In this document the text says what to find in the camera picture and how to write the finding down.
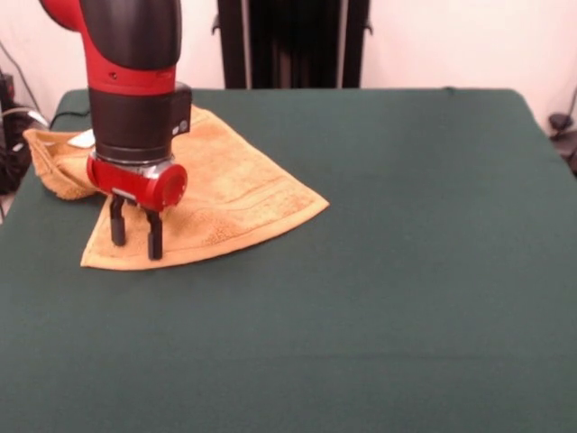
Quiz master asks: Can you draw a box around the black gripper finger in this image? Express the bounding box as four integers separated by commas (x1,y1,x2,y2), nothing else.
109,194,130,247
144,208,164,261

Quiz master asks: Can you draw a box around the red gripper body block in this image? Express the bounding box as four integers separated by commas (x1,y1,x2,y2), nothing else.
86,152,188,212

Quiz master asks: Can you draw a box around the tan terry towel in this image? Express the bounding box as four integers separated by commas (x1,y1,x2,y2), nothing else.
22,104,330,272

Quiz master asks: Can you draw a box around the dark green table cloth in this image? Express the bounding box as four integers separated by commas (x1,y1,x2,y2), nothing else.
0,86,577,433

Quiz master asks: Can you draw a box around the black cable heap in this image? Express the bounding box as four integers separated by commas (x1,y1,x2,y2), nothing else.
0,106,50,196

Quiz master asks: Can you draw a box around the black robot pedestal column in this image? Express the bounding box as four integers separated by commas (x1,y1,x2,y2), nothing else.
211,0,375,90

